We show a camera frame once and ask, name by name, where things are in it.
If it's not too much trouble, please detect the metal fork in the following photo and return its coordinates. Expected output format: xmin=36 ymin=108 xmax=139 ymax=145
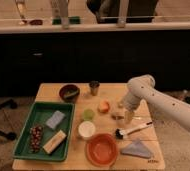
xmin=111 ymin=112 xmax=142 ymax=120

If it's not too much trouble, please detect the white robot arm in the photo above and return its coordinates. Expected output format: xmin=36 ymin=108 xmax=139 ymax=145
xmin=122 ymin=75 xmax=190 ymax=132

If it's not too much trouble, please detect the green small cup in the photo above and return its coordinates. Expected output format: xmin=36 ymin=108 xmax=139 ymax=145
xmin=82 ymin=109 xmax=95 ymax=121

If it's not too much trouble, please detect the white cup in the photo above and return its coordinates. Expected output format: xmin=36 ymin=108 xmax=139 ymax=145
xmin=78 ymin=121 xmax=96 ymax=140

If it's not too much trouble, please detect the metal cup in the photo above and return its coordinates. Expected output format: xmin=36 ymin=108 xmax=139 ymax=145
xmin=89 ymin=81 xmax=100 ymax=96

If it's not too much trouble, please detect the yellow banana piece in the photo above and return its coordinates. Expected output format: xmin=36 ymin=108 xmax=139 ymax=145
xmin=118 ymin=102 xmax=124 ymax=108

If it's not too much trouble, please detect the black white brush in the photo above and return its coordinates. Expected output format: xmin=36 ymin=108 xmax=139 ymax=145
xmin=115 ymin=122 xmax=152 ymax=139

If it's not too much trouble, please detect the peach fruit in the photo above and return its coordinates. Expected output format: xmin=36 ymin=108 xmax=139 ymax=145
xmin=98 ymin=100 xmax=110 ymax=113

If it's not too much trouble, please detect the grey folded cloth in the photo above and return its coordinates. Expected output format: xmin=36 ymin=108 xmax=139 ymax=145
xmin=120 ymin=139 xmax=153 ymax=159

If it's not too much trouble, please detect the orange bowl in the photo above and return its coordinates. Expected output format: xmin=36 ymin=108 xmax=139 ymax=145
xmin=85 ymin=133 xmax=118 ymax=167

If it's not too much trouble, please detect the dark red bowl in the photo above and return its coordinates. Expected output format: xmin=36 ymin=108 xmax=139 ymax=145
xmin=59 ymin=84 xmax=80 ymax=103

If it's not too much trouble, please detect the blue sponge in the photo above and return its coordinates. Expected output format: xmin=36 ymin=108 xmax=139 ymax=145
xmin=46 ymin=111 xmax=65 ymax=130

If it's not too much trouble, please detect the green plastic tray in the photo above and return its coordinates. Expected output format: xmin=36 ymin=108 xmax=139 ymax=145
xmin=13 ymin=102 xmax=75 ymax=162

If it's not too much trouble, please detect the wooden block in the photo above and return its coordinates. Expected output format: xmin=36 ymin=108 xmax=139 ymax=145
xmin=43 ymin=130 xmax=66 ymax=154

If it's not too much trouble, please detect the red grapes bunch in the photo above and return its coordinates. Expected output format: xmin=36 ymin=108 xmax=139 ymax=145
xmin=30 ymin=125 xmax=43 ymax=153

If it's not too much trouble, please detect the black office chair base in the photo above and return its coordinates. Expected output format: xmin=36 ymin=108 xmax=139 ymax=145
xmin=0 ymin=99 xmax=17 ymax=141

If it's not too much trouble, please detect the white window rail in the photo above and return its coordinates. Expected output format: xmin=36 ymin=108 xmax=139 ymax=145
xmin=0 ymin=22 xmax=190 ymax=34

